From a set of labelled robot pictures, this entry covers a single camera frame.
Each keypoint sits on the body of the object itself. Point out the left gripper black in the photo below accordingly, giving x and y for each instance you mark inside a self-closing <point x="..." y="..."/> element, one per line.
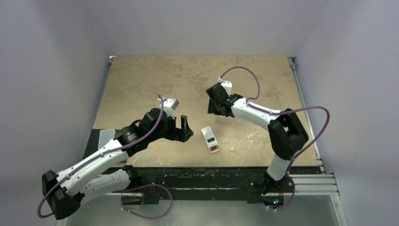
<point x="179" y="135"/>

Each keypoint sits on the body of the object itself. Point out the red white remote control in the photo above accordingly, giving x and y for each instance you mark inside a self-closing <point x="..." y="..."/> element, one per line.
<point x="210" y="138"/>

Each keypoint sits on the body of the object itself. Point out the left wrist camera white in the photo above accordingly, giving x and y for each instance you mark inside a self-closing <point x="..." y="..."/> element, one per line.
<point x="170" y="104"/>

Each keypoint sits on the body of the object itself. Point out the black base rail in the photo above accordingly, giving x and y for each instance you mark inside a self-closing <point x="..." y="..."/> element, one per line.
<point x="207" y="184"/>

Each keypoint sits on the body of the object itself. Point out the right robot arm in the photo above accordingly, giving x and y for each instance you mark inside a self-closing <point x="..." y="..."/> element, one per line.
<point x="286" y="132"/>

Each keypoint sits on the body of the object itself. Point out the white plastic box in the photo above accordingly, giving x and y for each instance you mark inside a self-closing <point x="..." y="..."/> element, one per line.
<point x="106" y="137"/>

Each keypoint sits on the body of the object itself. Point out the aluminium frame rail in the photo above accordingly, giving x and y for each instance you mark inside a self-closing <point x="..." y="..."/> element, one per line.
<point x="328" y="182"/>

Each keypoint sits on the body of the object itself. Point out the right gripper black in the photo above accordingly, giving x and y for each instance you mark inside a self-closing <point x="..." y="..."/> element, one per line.
<point x="215" y="101"/>

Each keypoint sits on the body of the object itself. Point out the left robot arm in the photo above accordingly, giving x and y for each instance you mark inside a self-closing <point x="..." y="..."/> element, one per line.
<point x="66" y="191"/>

